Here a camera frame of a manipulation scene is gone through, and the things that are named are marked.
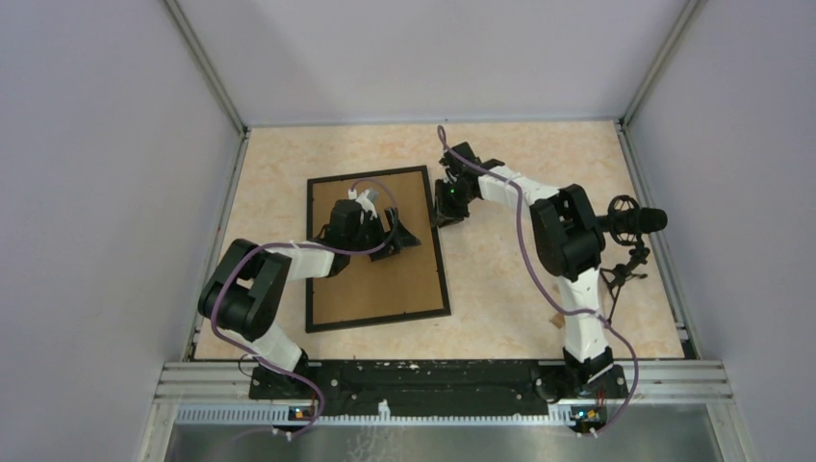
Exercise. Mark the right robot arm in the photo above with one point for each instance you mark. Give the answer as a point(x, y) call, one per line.
point(568, 243)

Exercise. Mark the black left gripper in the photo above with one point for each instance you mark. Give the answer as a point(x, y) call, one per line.
point(402, 240)

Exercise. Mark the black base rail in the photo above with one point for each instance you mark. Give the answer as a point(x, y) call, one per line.
point(436, 388)

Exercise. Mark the brown frame backing board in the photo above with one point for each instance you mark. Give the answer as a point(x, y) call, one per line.
point(395, 287)

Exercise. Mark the wooden frame stand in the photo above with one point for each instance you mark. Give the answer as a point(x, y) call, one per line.
point(558, 320)

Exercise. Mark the aluminium enclosure frame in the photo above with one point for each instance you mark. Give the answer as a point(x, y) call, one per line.
point(213, 394)

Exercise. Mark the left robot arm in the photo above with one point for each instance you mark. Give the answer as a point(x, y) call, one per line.
point(242, 296)

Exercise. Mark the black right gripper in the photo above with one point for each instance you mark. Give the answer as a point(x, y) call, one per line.
point(443, 215)

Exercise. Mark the black picture frame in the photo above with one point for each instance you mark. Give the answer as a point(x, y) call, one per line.
point(440, 255)

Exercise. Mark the black microphone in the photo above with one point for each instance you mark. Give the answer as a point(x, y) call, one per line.
point(627, 222)

